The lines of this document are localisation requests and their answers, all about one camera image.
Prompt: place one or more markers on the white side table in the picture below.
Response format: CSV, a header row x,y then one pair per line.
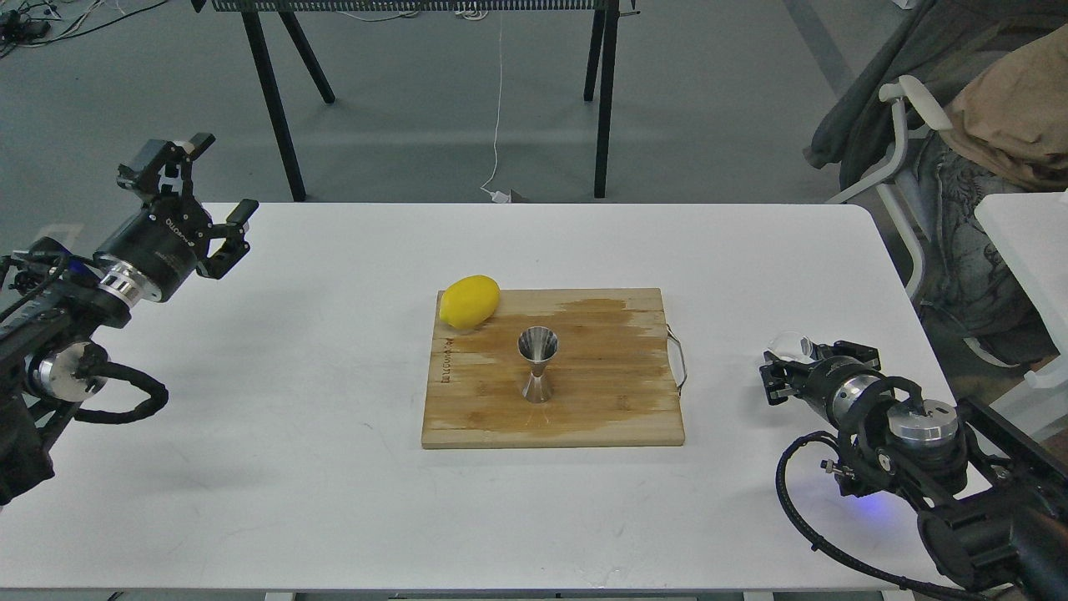
x,y
1030,232

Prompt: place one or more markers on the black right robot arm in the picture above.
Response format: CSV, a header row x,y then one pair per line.
x,y
990,501

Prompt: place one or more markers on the steel double jigger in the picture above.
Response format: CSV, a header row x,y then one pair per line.
x,y
537,345

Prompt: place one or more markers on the wooden cutting board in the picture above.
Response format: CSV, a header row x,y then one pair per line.
x,y
611,379

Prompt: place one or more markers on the seated person in brown shirt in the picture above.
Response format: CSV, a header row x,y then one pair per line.
x,y
998,70

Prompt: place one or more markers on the white office chair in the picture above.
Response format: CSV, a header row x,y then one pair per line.
x,y
958,278

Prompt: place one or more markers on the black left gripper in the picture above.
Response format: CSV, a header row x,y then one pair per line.
x,y
168,238

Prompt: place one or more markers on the yellow lemon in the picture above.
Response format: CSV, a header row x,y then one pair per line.
x,y
469,302

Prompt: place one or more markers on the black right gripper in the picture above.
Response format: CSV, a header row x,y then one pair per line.
x,y
829,386

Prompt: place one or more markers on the black metal frame table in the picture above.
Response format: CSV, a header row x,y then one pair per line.
x,y
425,82

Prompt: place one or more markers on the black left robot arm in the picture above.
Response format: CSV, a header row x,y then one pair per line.
x,y
52,371

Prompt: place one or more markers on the small clear glass beaker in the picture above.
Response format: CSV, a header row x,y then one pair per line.
x,y
793,346

